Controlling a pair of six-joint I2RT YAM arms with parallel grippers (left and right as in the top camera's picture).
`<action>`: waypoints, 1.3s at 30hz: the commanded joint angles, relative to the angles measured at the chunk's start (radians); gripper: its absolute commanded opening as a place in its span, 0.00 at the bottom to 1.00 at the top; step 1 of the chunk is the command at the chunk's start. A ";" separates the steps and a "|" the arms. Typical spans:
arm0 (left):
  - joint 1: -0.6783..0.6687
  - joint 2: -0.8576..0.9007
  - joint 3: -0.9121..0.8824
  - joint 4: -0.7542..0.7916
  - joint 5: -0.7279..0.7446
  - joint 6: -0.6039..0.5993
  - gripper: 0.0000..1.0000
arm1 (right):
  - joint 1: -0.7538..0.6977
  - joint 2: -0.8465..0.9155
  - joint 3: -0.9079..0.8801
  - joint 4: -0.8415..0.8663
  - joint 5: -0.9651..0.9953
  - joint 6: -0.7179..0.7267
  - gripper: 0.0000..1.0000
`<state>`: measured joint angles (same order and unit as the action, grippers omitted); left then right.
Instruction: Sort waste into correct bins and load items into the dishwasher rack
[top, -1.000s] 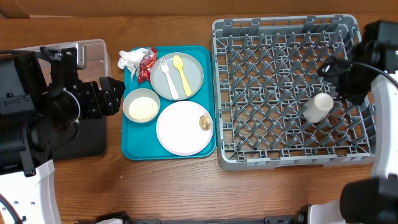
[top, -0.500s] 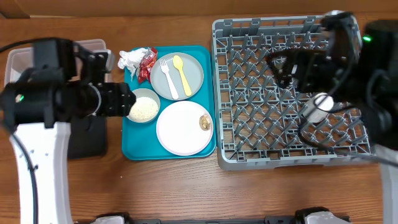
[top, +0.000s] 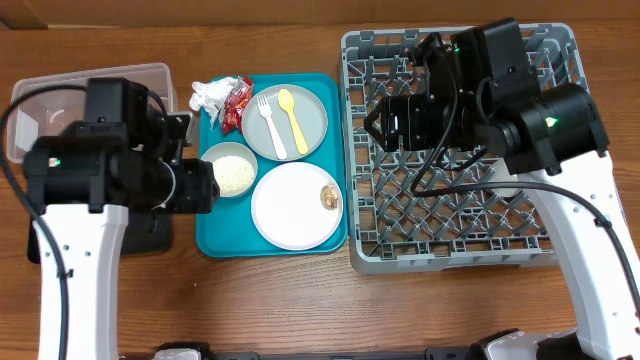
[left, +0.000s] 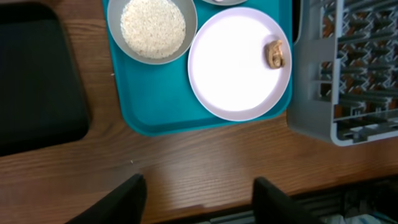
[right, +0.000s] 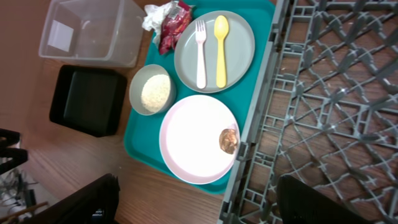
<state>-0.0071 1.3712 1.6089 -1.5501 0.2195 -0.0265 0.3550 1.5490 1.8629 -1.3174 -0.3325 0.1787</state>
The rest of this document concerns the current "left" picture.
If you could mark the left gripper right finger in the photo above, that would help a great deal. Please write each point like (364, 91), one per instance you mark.
(271, 205)

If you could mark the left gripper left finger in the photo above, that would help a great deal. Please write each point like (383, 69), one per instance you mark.
(125, 204)

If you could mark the white round plate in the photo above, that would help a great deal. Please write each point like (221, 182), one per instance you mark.
(227, 65)

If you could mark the grey dishwasher rack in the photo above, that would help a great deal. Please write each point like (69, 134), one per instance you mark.
(344, 76)

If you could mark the teal serving tray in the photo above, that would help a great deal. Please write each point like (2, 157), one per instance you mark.
(158, 99)

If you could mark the black plastic tray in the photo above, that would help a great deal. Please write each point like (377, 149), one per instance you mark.
(43, 102)

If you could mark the brown food scrap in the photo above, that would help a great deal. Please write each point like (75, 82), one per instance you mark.
(274, 54)

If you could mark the grey bowl of rice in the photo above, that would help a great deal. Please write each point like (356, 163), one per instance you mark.
(153, 32)

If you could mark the grey round plate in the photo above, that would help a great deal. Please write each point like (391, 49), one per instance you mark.
(225, 2)

